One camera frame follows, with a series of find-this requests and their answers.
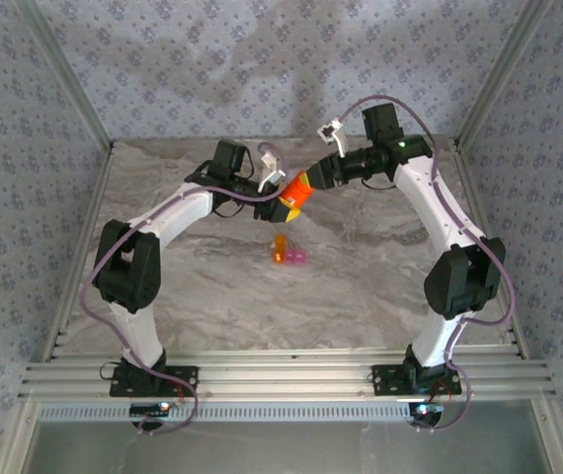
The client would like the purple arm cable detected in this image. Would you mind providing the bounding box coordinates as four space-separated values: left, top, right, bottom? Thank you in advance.
78 141 292 436
338 94 518 435

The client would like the aluminium frame leg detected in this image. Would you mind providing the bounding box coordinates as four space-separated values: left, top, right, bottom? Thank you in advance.
531 398 563 474
0 398 40 474

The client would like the small controller board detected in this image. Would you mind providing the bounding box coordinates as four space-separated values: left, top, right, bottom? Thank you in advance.
408 402 445 417
129 402 172 417

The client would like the aluminium mounting rail beam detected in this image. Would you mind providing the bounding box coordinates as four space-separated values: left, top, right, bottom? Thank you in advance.
18 347 558 402

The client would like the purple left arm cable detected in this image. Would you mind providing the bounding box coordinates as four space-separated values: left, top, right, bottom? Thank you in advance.
78 141 292 436

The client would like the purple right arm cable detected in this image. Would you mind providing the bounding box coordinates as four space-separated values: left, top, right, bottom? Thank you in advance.
338 94 518 435

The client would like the pink translucent pill box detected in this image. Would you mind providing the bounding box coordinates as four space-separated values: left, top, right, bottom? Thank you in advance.
283 248 310 269

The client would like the aluminium side rail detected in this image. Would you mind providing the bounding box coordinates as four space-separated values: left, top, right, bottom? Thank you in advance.
39 142 116 364
452 140 530 360

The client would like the aluminium frame post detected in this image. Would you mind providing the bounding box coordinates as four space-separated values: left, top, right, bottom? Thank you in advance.
455 0 557 149
12 0 116 152

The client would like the grey slotted cable duct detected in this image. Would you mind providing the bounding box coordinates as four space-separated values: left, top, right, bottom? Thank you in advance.
38 400 414 424

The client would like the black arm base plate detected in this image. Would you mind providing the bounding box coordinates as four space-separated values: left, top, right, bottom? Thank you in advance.
109 364 200 398
370 363 462 396

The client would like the grey metal sheet panel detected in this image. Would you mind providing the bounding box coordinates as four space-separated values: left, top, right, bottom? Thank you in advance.
24 400 554 474

